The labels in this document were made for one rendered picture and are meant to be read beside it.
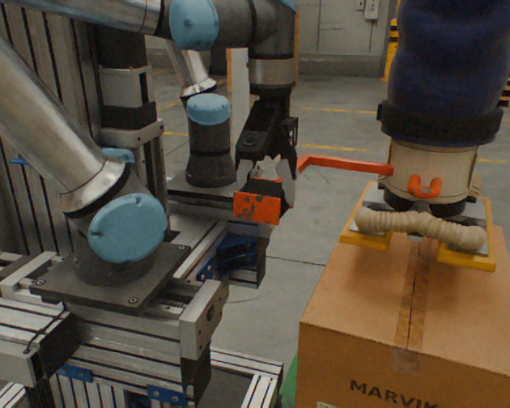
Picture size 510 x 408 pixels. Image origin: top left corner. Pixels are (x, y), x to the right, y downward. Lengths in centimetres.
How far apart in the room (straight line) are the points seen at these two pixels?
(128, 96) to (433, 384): 83
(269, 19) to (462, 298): 68
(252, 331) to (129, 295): 156
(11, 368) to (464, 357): 80
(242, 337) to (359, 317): 142
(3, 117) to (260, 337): 186
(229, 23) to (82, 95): 43
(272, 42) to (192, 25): 13
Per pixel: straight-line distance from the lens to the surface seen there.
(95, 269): 87
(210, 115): 122
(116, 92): 105
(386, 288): 104
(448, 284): 110
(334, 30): 1046
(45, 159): 66
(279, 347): 227
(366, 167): 101
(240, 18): 71
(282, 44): 74
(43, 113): 64
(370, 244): 95
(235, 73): 407
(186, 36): 69
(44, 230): 120
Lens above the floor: 151
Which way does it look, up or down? 25 degrees down
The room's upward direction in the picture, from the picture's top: straight up
